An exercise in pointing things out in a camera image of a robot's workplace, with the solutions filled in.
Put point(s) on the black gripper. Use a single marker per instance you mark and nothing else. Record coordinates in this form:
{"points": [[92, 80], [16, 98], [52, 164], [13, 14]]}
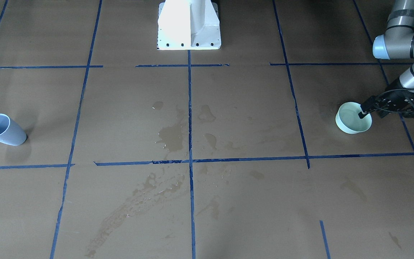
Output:
{"points": [[394, 94]]}

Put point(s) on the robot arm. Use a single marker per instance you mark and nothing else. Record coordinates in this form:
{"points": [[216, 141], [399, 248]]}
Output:
{"points": [[396, 43]]}

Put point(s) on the light green bowl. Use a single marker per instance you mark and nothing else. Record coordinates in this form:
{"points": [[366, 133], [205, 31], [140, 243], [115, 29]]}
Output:
{"points": [[351, 120]]}

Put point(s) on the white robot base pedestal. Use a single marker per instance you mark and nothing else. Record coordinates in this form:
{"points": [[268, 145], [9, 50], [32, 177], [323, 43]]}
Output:
{"points": [[188, 25]]}

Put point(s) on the blue-grey plastic cup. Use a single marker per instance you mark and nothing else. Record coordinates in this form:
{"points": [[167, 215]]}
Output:
{"points": [[11, 133]]}

